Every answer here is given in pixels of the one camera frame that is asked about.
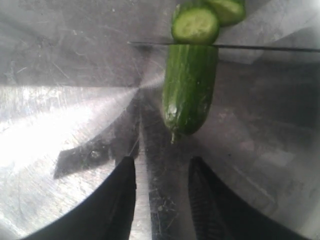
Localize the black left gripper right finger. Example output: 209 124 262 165
188 156 304 240

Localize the round stainless steel plate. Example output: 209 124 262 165
0 0 320 240

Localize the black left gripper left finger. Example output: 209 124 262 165
27 156 137 240

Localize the black handled serrated knife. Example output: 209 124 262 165
127 41 320 53

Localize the green cucumber piece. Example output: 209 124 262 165
162 44 219 143

